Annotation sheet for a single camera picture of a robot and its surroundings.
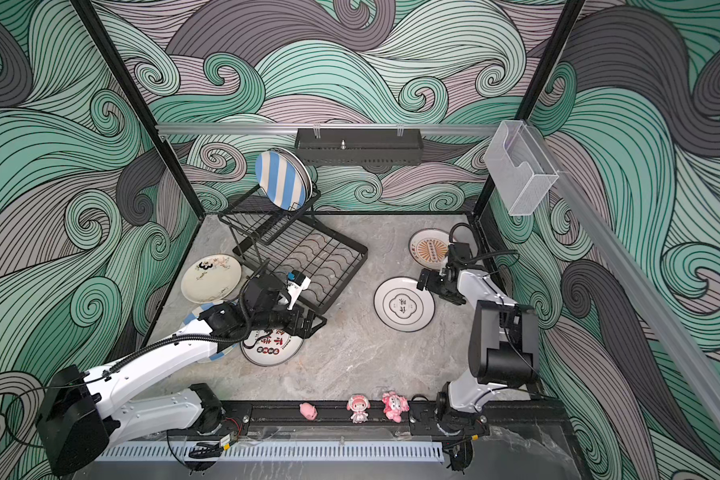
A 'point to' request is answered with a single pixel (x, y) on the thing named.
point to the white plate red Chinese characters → (271, 347)
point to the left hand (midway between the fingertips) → (317, 314)
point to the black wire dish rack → (319, 260)
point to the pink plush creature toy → (394, 405)
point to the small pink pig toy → (308, 411)
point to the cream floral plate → (211, 279)
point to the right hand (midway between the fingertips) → (434, 287)
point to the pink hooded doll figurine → (358, 404)
